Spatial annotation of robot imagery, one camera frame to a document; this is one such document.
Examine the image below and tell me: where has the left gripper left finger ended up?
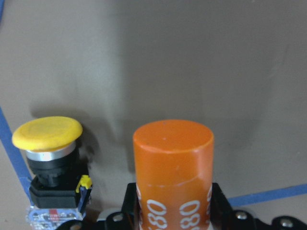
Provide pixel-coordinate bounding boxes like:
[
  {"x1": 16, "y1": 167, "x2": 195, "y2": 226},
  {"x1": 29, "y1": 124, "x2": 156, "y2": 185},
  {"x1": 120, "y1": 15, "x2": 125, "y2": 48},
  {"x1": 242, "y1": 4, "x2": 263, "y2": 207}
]
[{"x1": 97, "y1": 183, "x2": 139, "y2": 230}]

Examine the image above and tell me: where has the orange cylinder with label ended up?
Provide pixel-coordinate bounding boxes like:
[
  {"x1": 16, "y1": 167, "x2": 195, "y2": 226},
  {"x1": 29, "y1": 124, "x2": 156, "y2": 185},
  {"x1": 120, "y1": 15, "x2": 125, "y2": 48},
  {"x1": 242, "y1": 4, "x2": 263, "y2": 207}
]
[{"x1": 133, "y1": 120, "x2": 214, "y2": 230}]

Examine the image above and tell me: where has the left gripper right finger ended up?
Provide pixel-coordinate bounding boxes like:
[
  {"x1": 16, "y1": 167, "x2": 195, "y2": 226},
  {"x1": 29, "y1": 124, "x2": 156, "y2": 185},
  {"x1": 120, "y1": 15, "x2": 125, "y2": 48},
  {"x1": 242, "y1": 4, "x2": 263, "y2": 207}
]
[{"x1": 210, "y1": 183, "x2": 256, "y2": 230}]

